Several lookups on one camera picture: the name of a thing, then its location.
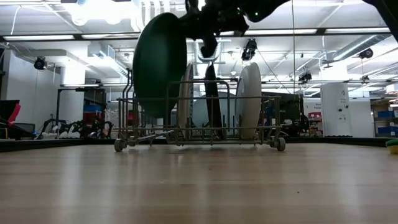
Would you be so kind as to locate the white plate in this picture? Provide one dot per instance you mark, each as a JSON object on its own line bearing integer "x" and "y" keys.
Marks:
{"x": 248, "y": 93}

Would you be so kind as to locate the beige ceramic plate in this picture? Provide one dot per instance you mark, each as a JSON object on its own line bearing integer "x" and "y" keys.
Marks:
{"x": 185, "y": 99}

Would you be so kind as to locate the white pillar cabinet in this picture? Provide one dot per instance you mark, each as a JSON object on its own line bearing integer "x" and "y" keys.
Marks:
{"x": 335, "y": 105}

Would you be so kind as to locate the black ceiling camera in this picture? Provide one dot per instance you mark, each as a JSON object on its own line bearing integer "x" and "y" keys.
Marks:
{"x": 40, "y": 63}
{"x": 248, "y": 49}
{"x": 366, "y": 53}
{"x": 305, "y": 76}

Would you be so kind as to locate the black aluminium table frame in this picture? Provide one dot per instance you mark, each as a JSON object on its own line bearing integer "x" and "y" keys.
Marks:
{"x": 46, "y": 144}

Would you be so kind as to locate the large green plate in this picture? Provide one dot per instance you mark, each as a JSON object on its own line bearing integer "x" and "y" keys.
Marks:
{"x": 158, "y": 62}

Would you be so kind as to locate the shelf with blue bins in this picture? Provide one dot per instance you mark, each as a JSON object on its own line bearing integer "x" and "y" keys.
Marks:
{"x": 387, "y": 129}

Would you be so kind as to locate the black overhead frame bar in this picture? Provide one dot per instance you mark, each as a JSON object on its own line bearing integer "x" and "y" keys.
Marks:
{"x": 321, "y": 31}

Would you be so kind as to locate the thin vertical pole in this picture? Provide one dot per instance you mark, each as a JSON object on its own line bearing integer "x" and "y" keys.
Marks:
{"x": 293, "y": 46}

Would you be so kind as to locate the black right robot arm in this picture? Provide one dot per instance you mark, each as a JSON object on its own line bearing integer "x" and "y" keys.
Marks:
{"x": 267, "y": 7}

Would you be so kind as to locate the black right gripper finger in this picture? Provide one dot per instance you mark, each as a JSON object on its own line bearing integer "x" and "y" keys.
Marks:
{"x": 209, "y": 46}
{"x": 193, "y": 26}

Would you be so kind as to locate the black background robot arm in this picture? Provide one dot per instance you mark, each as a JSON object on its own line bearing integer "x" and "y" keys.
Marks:
{"x": 93, "y": 127}

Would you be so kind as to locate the black plate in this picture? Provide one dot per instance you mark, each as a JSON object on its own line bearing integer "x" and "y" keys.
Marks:
{"x": 213, "y": 93}

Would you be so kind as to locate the green yellow sponge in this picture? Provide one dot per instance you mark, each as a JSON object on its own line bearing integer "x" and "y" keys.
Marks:
{"x": 393, "y": 146}

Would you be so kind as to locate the red blue storage crate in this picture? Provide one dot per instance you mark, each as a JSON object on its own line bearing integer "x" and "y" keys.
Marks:
{"x": 93, "y": 115}

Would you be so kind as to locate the light blue plate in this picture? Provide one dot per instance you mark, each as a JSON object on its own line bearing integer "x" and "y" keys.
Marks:
{"x": 200, "y": 112}

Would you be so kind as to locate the silver ceiling duct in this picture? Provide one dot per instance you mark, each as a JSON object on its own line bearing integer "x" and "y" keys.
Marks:
{"x": 351, "y": 49}

